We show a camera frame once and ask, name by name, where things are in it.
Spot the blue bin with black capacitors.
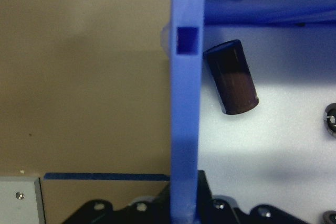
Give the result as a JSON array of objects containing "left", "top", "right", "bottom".
[{"left": 160, "top": 0, "right": 336, "bottom": 224}]

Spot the white bin liner sheet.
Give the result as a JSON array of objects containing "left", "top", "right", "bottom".
[{"left": 196, "top": 22, "right": 336, "bottom": 224}]

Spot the black cylindrical capacitor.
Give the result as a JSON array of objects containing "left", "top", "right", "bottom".
[
  {"left": 322, "top": 209, "right": 336, "bottom": 224},
  {"left": 203, "top": 39, "right": 260, "bottom": 116}
]

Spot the white square base plate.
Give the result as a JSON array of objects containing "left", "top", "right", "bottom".
[{"left": 0, "top": 176, "right": 47, "bottom": 224}]

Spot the small black ring part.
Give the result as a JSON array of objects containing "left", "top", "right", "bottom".
[{"left": 324, "top": 102, "right": 336, "bottom": 138}]

